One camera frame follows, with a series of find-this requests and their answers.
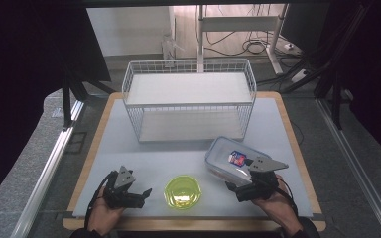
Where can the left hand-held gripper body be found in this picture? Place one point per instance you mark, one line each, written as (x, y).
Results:
(124, 185)

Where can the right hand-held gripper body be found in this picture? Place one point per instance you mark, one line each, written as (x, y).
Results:
(261, 185)

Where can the clear plastic food container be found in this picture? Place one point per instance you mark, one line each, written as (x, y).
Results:
(223, 155)

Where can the person's right hand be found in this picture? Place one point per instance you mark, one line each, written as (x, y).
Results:
(281, 208)

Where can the person's left hand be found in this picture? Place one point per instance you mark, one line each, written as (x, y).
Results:
(101, 216)

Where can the black metal stand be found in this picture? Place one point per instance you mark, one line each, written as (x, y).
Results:
(67, 99)
(335, 99)

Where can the white power strip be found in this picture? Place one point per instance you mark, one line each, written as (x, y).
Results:
(299, 76)

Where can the clear plastic holder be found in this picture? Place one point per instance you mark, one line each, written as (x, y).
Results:
(169, 49)

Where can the black curtain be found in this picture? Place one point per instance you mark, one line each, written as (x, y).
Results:
(380, 82)
(20, 82)

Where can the aluminium floor rail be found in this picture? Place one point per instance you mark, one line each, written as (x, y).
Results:
(46, 172)
(357, 165)

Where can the white metal desk frame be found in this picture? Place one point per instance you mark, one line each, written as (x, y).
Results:
(238, 23)

